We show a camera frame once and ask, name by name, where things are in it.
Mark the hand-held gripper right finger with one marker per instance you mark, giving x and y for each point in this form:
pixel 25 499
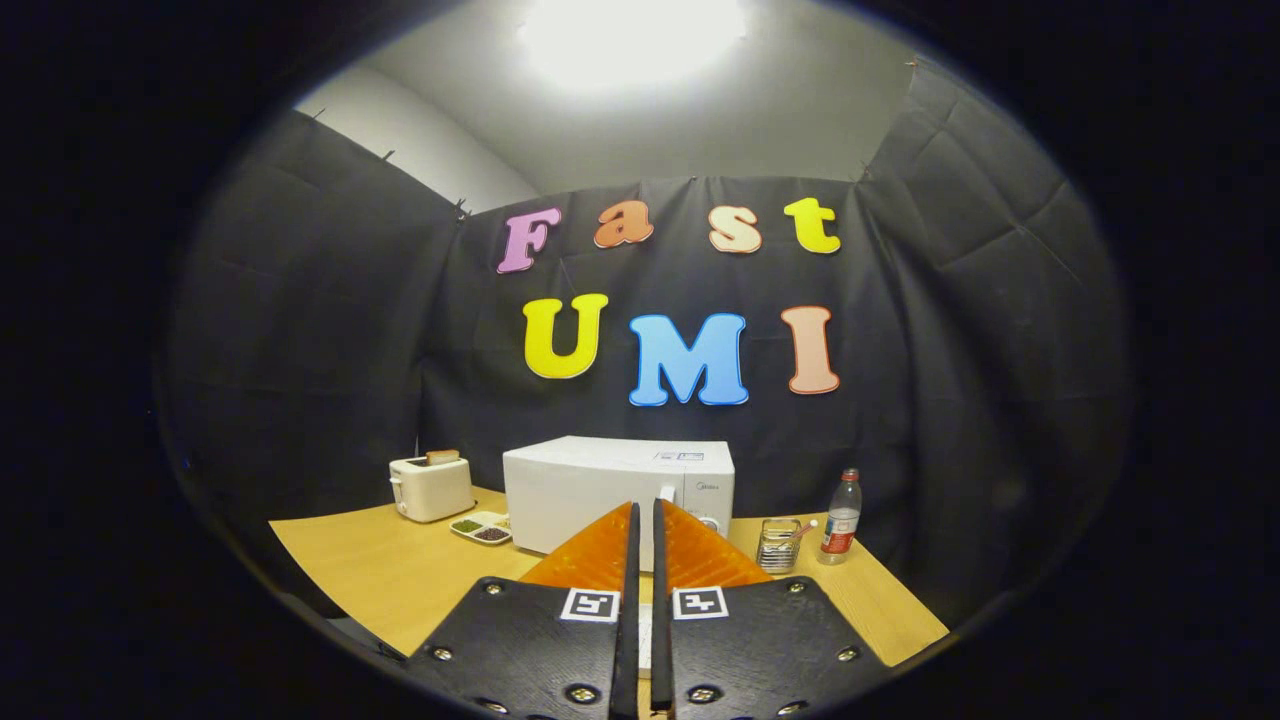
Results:
pixel 661 640

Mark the cream toaster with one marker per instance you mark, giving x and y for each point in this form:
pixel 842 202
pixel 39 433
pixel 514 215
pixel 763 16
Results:
pixel 432 490

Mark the divided dish of beans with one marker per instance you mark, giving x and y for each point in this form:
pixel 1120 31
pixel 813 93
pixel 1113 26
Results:
pixel 480 528

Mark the clear plastic water bottle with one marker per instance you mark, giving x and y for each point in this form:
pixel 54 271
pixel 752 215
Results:
pixel 841 525

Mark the pink straw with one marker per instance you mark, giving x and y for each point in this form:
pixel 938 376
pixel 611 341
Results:
pixel 805 530

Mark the ceiling light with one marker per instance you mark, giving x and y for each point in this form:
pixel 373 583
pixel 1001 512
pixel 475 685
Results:
pixel 630 40

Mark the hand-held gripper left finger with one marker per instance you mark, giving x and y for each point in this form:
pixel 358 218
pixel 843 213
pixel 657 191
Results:
pixel 628 640

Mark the black backdrop cloth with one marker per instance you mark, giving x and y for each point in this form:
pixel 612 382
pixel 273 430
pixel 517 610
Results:
pixel 300 350

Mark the toast slice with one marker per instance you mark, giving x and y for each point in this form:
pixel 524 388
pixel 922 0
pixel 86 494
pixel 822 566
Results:
pixel 442 457

